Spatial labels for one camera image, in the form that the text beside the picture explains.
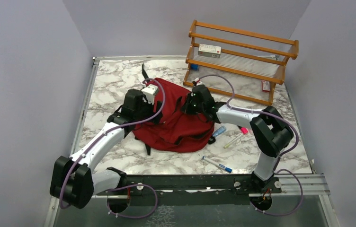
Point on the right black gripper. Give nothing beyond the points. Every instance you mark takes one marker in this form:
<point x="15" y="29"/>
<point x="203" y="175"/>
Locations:
<point x="185" y="107"/>

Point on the orange wooden shelf rack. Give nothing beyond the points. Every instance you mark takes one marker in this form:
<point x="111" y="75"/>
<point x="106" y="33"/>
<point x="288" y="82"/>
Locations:
<point x="247" y="58"/>

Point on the white blue marker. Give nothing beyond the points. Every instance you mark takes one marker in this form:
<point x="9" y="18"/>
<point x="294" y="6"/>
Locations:
<point x="218" y="165"/>

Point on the white box on shelf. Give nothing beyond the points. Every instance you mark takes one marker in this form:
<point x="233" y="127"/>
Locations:
<point x="207" y="50"/>

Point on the small blue block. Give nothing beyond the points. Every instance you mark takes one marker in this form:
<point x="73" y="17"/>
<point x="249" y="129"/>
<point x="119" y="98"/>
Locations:
<point x="194" y="67"/>

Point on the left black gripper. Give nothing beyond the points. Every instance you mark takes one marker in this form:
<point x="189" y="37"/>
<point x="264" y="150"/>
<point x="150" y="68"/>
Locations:
<point x="151" y="106"/>

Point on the yellow green pen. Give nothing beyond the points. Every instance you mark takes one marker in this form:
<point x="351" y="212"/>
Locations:
<point x="233" y="141"/>

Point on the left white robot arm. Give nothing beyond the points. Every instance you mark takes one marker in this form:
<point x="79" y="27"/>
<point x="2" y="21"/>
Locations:
<point x="99" y="150"/>

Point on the pink black highlighter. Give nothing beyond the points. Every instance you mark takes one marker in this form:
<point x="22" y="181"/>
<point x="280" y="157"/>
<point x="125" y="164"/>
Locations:
<point x="243" y="130"/>

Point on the black metal base rail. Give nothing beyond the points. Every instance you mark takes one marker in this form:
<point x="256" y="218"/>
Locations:
<point x="122" y="189"/>

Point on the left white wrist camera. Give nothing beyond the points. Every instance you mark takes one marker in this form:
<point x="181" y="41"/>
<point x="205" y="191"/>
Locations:
<point x="150" y="93"/>

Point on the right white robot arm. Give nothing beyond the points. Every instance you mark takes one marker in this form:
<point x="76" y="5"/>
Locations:
<point x="272" y="133"/>

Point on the blue glue stick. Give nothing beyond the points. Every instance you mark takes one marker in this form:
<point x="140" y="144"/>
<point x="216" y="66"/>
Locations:
<point x="219" y="131"/>

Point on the small red white box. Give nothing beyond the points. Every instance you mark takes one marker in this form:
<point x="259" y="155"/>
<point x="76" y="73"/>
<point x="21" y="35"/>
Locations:
<point x="265" y="86"/>

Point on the red student backpack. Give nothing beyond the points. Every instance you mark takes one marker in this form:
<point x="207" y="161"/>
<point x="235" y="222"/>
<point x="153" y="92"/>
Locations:
<point x="175" y="130"/>

